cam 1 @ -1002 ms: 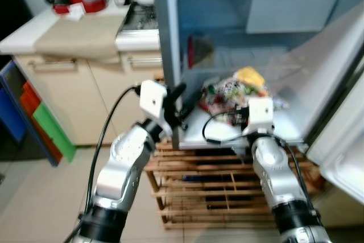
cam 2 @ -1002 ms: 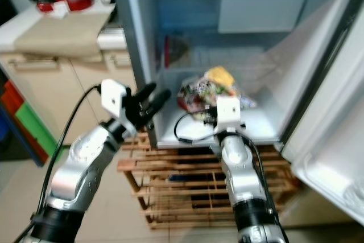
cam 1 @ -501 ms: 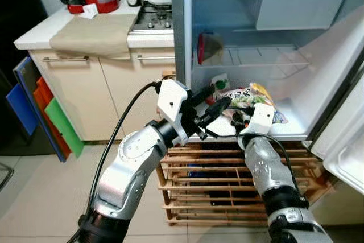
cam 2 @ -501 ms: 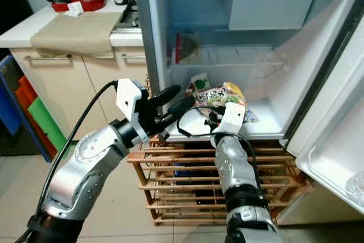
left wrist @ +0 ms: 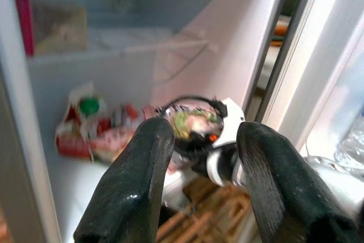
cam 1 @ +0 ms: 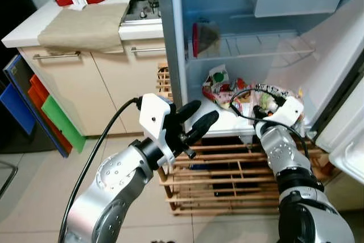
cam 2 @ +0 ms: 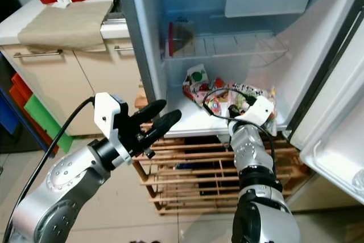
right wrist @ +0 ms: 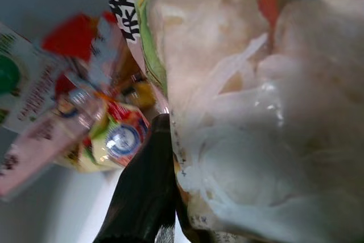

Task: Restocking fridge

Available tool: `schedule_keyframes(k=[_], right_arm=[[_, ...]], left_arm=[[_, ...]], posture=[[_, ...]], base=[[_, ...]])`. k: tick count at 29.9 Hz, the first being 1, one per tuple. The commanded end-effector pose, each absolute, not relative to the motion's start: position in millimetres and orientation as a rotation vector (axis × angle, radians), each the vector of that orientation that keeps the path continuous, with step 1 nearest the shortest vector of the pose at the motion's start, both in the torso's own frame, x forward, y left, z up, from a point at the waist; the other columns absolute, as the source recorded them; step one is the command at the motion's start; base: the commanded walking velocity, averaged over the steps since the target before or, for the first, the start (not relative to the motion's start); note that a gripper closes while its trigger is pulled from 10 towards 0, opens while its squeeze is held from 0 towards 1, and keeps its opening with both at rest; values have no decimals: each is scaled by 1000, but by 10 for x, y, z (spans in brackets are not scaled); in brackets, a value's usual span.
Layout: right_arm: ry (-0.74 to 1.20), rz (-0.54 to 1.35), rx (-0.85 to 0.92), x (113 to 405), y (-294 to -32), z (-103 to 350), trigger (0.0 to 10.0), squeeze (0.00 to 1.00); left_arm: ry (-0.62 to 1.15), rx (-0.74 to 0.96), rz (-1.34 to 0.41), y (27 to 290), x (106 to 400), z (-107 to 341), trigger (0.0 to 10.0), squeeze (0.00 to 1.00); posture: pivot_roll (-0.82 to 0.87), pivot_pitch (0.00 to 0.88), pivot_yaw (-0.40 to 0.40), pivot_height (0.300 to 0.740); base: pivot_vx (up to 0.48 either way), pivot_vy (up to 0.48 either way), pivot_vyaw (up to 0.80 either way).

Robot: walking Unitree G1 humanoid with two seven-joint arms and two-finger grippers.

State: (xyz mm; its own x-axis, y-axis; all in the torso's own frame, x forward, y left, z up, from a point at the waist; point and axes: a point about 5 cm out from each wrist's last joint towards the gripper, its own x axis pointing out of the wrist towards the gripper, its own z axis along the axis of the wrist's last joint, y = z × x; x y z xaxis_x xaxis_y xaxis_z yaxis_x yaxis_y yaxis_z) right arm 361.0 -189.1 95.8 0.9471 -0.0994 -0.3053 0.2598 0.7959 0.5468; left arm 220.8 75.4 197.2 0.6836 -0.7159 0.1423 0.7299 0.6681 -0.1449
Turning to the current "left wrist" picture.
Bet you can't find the wooden slat rack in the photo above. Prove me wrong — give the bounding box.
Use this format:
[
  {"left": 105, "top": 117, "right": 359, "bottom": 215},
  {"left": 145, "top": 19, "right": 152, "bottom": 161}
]
[{"left": 156, "top": 175, "right": 257, "bottom": 243}]

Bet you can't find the white fridge compartment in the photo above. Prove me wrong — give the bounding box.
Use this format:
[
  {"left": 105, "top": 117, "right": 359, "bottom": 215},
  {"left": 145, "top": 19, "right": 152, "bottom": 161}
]
[{"left": 0, "top": 0, "right": 285, "bottom": 243}]

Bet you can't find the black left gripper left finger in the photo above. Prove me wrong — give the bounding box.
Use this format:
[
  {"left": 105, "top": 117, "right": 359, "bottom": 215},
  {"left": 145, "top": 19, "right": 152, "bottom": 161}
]
[{"left": 73, "top": 117, "right": 175, "bottom": 243}]

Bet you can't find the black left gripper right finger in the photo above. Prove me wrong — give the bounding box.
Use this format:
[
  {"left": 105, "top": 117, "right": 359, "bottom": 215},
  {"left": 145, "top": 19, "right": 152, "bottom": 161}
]
[{"left": 236, "top": 121, "right": 362, "bottom": 243}]

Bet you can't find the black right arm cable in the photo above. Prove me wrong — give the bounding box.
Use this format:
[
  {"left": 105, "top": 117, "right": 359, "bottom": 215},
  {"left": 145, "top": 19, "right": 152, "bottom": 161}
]
[{"left": 158, "top": 94, "right": 220, "bottom": 113}]

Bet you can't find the clear plastic water bottle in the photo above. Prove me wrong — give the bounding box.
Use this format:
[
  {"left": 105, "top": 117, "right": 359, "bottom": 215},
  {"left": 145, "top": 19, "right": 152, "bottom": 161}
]
[{"left": 333, "top": 108, "right": 364, "bottom": 176}]

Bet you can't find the red white food packet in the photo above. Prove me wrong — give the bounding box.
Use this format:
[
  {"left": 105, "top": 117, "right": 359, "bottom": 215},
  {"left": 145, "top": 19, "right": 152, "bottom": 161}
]
[{"left": 90, "top": 102, "right": 149, "bottom": 164}]

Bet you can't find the brown cardboard box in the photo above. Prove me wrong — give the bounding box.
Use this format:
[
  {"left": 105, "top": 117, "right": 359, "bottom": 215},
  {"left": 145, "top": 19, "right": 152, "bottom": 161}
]
[{"left": 31, "top": 2, "right": 88, "bottom": 56}]

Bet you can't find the red carton green cap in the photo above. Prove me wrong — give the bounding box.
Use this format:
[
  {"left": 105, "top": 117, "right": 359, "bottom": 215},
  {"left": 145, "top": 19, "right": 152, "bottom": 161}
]
[{"left": 55, "top": 81, "right": 112, "bottom": 159}]

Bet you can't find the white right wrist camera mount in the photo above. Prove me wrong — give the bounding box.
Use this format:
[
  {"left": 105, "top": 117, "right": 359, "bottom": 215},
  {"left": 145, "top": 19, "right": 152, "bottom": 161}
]
[{"left": 205, "top": 97, "right": 246, "bottom": 186}]

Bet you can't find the white wire fridge shelf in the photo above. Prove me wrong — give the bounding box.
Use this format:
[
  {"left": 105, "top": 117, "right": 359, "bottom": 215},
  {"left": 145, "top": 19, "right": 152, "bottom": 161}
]
[{"left": 125, "top": 30, "right": 220, "bottom": 83}]

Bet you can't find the pink box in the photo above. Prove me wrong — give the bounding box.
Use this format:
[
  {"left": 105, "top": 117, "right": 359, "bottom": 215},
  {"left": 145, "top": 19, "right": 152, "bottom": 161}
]
[{"left": 14, "top": 0, "right": 35, "bottom": 57}]

